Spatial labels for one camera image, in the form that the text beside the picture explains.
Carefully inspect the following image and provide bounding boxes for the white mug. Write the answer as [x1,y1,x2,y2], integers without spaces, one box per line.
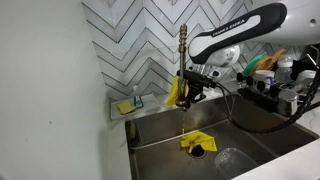
[253,69,276,91]

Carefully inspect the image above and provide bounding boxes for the clear baby bottle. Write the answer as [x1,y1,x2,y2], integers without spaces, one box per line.
[274,54,294,84]

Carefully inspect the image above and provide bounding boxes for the green plastic lid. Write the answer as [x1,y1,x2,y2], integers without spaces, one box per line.
[242,51,268,77]

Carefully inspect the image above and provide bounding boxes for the round wooden board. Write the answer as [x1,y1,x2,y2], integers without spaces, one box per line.
[254,54,275,76]

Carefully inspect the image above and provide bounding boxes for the white bowl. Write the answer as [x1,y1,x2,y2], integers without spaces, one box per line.
[294,69,318,88]

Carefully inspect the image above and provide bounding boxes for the silver utensil cup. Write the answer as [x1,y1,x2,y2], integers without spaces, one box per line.
[277,89,299,117]

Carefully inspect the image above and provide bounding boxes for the gold spring faucet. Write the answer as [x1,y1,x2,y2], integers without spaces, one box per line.
[175,23,192,108]

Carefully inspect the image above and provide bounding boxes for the stainless dish rack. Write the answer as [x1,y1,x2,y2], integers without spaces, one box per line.
[237,76,320,116]

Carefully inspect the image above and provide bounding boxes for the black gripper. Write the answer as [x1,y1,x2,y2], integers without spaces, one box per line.
[181,69,218,105]

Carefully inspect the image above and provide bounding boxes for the yellow sponge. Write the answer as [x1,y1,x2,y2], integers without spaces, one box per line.
[115,100,137,115]

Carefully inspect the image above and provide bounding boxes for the clear glass in sink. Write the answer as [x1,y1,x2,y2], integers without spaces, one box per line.
[214,147,260,180]

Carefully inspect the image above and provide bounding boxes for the stainless steel sink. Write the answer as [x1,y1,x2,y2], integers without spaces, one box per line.
[124,94,320,180]

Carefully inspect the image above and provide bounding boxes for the black sink drain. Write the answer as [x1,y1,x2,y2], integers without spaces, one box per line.
[185,144,208,160]

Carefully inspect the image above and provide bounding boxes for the yellow cloth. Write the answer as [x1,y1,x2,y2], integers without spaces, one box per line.
[179,131,218,154]

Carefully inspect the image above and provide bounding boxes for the wooden board with handle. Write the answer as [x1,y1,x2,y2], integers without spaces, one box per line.
[266,49,288,68]

